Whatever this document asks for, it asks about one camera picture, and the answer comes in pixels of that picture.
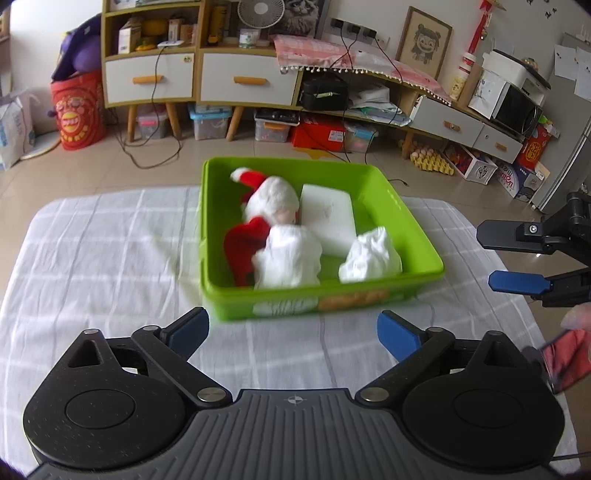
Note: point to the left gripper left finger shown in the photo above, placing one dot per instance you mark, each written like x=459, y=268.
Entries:
x=168, y=349

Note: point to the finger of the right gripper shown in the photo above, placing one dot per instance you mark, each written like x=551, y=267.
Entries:
x=513, y=236
x=519, y=282

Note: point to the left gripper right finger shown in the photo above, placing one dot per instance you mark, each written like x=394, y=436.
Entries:
x=419, y=353

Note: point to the white red toy box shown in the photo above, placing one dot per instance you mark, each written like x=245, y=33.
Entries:
x=473, y=166

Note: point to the white crumpled cloth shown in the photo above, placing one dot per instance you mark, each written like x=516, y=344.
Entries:
x=371, y=257

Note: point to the yellow egg carton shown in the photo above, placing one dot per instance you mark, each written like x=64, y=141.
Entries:
x=430, y=160

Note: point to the white checkered tablecloth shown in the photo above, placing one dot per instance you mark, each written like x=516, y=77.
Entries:
x=119, y=261

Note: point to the santa claus plush toy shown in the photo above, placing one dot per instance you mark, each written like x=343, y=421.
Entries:
x=270, y=249

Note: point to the green plastic bin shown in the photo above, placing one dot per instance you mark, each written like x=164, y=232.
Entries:
x=375, y=204

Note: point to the white printer box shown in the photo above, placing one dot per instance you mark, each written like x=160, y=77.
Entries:
x=518, y=73

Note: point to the long wooden tv console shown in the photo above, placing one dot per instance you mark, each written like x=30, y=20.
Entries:
x=453, y=123

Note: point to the white foam block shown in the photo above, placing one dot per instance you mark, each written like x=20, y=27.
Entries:
x=328, y=214

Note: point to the framed cartoon drawing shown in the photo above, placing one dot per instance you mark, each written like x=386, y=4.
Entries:
x=424, y=42

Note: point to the red cardboard box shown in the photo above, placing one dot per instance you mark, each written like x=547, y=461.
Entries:
x=319, y=132

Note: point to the pink lid storage box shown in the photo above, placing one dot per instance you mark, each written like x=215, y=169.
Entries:
x=152, y=121

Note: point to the blue lid storage box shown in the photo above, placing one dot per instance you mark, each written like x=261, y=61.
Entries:
x=209, y=122

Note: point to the black bag on shelf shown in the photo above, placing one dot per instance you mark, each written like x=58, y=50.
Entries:
x=325, y=91

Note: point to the black lid storage box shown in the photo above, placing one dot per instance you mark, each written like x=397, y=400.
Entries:
x=273, y=126

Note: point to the white paper shopping bag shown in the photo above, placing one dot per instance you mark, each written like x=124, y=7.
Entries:
x=17, y=136

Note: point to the red cartoon bucket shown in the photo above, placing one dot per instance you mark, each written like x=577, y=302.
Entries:
x=78, y=106

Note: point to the pink table runner cloth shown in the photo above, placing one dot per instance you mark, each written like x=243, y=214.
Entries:
x=302, y=53

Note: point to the wooden shelf cabinet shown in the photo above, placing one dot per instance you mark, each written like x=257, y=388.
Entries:
x=191, y=72

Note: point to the cat picture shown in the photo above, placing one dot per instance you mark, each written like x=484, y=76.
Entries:
x=305, y=18

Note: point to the purple plush toy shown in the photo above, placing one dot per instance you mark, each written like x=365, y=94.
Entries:
x=80, y=51

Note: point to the white desk fan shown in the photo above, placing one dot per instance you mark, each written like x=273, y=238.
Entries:
x=256, y=15

